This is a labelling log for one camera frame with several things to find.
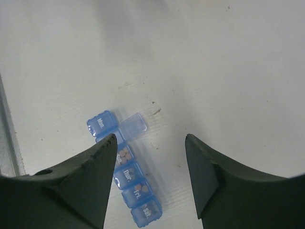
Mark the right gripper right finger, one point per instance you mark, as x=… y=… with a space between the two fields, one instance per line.
x=231 y=195

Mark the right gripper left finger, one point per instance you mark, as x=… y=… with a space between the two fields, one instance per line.
x=73 y=194

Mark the blue weekly pill organizer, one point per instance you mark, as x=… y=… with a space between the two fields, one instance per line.
x=128 y=176

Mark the aluminium mounting rail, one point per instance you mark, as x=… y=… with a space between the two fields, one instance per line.
x=11 y=162

